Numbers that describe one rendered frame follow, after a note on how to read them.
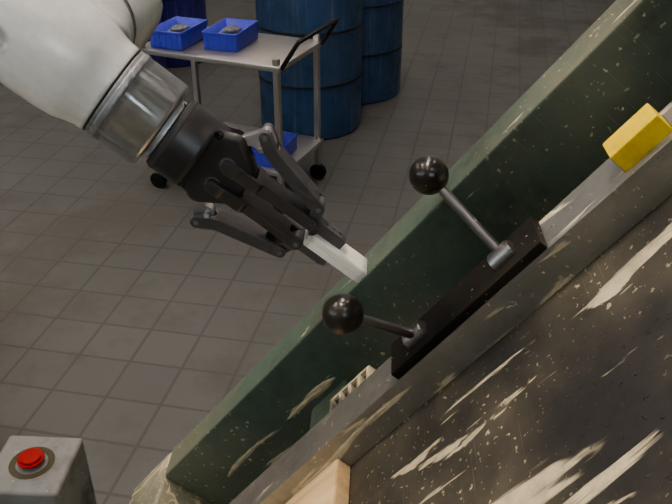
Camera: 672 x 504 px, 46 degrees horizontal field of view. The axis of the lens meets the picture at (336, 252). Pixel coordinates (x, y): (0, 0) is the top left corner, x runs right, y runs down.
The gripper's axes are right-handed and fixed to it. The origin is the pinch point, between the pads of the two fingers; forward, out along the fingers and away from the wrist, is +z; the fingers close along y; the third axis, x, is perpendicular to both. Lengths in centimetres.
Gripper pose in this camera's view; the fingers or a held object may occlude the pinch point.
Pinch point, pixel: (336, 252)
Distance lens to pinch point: 79.4
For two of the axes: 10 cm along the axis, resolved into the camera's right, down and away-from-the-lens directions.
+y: -6.3, 6.5, 4.3
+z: 7.8, 5.6, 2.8
